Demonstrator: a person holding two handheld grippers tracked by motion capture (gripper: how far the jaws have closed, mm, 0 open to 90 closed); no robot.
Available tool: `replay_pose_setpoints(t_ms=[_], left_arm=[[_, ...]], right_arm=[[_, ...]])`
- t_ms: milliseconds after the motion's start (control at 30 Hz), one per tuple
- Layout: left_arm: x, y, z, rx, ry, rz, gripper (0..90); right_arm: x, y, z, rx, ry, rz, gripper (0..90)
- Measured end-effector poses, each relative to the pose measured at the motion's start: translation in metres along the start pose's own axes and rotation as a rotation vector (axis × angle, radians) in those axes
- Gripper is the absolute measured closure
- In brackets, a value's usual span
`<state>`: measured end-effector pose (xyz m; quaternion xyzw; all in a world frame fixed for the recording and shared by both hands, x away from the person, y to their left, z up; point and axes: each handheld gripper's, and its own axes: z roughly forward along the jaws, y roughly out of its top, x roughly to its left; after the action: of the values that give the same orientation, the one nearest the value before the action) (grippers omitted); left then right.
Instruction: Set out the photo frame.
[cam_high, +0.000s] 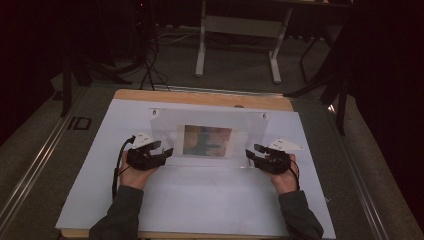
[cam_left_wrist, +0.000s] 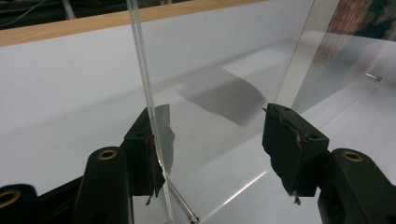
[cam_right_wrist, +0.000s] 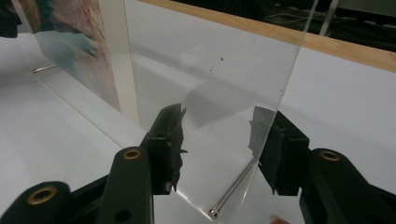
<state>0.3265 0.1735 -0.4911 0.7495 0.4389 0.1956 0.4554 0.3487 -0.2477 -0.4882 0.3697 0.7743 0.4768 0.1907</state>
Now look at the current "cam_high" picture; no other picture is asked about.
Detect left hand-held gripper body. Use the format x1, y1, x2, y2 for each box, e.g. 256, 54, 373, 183
125, 131, 168, 172

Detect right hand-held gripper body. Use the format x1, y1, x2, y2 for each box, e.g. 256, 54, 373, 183
254, 137, 305, 176

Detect clear acrylic photo frame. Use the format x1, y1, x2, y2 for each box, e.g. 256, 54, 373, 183
148, 107, 272, 169

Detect photo card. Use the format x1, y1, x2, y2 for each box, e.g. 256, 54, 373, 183
182, 124, 234, 158

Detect person's left hand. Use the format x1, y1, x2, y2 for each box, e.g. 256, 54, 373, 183
118, 150, 160, 192

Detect person's right hand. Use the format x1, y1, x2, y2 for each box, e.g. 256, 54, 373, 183
268, 153, 300, 196

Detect pale blue table mat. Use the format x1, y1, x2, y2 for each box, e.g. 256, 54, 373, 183
54, 98, 337, 240

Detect black stand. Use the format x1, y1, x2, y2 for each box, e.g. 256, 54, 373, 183
59, 46, 133, 118

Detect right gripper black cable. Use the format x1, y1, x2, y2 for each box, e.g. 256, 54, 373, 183
288, 159, 302, 192

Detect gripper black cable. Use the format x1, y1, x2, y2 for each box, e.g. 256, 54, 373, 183
111, 135, 137, 202
288, 159, 302, 192

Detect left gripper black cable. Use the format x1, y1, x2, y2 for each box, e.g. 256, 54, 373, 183
111, 135, 137, 202

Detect black floor cables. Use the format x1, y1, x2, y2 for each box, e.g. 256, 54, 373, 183
138, 39, 172, 92

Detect aluminium floor rail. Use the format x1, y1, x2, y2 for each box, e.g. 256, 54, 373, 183
0, 87, 88, 229
327, 103, 392, 240

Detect black metal chair frame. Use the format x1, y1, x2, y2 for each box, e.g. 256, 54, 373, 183
283, 31, 354, 137

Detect white cable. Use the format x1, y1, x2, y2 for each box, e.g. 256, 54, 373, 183
155, 24, 202, 46

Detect white metal desk frame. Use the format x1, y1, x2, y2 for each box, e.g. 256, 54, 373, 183
194, 0, 295, 85

